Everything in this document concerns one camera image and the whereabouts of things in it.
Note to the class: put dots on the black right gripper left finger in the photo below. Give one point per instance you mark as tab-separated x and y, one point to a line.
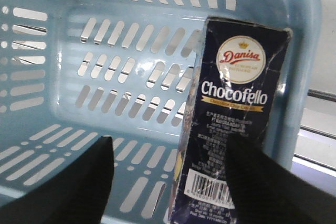
78	194

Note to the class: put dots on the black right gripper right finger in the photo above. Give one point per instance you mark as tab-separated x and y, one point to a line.
265	192

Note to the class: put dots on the dark blue Chocofello cookie box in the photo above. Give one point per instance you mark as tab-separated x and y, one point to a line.
235	79

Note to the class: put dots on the light blue plastic basket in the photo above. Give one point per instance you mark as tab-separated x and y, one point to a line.
74	70

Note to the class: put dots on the white supermarket shelf unit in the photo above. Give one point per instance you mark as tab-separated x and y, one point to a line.
316	138

